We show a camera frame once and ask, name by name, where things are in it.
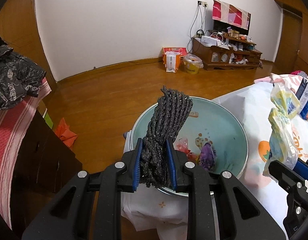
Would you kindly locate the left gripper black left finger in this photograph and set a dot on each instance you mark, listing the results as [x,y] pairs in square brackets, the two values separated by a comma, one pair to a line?
[89,203]

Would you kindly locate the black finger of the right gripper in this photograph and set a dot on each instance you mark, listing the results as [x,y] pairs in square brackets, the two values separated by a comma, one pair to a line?
[301,168]
[285,177]

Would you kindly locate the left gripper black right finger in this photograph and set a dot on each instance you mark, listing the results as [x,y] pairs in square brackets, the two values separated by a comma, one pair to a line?
[219,205]

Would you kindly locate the yellow plastic bag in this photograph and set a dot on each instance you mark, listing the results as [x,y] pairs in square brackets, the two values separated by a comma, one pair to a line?
[282,145]

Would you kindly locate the purple snack wrapper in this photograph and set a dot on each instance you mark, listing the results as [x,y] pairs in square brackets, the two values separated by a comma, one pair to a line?
[207,157]

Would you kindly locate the red plastic bag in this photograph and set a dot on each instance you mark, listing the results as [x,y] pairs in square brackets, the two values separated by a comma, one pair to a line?
[182,145]

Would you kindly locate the blue gable-top drink carton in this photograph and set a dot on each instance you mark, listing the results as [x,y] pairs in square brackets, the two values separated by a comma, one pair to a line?
[307,111]

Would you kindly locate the dark wooden side cabinet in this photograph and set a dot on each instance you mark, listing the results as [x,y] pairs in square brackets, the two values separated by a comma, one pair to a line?
[43,167]

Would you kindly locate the white cartoon tablecloth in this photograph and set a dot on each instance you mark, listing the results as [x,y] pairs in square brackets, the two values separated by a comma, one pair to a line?
[166,215]

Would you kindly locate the tall grey milk carton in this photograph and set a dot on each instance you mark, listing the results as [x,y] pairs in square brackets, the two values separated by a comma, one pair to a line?
[302,92]

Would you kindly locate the light blue basin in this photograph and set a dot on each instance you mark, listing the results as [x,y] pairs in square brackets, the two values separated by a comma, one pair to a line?
[211,122]

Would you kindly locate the orange cloth on floor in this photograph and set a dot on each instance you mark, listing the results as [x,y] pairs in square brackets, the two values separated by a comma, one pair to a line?
[64,133]

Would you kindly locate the heart-patterned white quilt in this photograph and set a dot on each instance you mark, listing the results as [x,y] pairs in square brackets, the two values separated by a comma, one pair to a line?
[292,80]

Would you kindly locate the pink striped cloth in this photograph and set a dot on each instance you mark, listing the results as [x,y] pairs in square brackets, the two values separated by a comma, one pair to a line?
[13,127]

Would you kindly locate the brown wooden wardrobe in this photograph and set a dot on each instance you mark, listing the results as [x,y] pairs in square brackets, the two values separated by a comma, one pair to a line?
[292,53]

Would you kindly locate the wooden tv cabinet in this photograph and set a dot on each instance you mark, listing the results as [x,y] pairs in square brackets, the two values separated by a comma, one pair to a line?
[226,52]

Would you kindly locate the yellow bucket with plastic bag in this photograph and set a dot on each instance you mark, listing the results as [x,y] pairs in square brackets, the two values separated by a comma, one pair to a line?
[192,64]

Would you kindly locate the black printed plastic bag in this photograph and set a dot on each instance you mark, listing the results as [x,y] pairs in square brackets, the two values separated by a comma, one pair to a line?
[19,77]

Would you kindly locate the orange white paper bag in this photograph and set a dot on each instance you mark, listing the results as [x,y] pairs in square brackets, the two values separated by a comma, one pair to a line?
[173,57]

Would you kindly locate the red pink covered television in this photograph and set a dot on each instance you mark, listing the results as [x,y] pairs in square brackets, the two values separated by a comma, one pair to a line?
[227,13]

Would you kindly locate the wall power socket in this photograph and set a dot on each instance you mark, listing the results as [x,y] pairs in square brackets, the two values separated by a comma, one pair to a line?
[202,3]

